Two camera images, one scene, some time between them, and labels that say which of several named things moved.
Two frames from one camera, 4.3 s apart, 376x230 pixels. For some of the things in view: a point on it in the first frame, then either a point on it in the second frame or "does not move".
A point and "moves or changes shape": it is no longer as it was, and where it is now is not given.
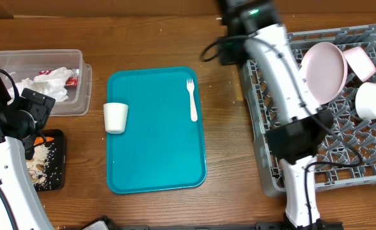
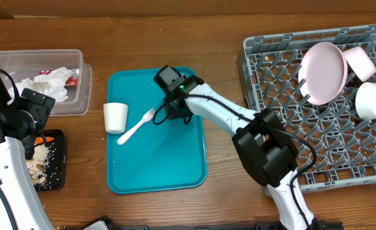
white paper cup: (115, 115) does not move
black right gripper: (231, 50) → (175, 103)
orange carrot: (39, 139) does not move
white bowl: (373, 100) does not move
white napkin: (52, 83) does not move
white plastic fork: (194, 112) moves or changes shape
